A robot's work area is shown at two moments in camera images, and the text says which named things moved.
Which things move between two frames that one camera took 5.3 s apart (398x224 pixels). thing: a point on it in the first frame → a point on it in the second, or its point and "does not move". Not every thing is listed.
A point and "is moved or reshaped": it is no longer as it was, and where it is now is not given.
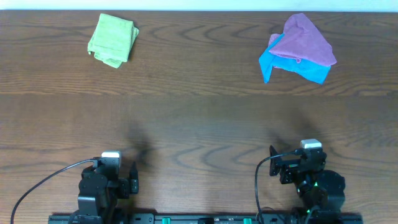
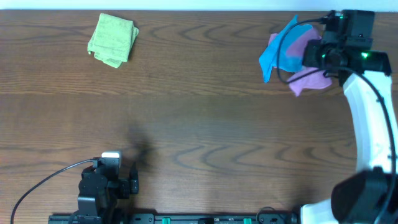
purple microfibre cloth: (302, 39) is moved or reshaped
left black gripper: (125, 187) does not move
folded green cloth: (112, 40) does not move
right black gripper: (286, 172) → (311, 54)
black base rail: (206, 218) does not move
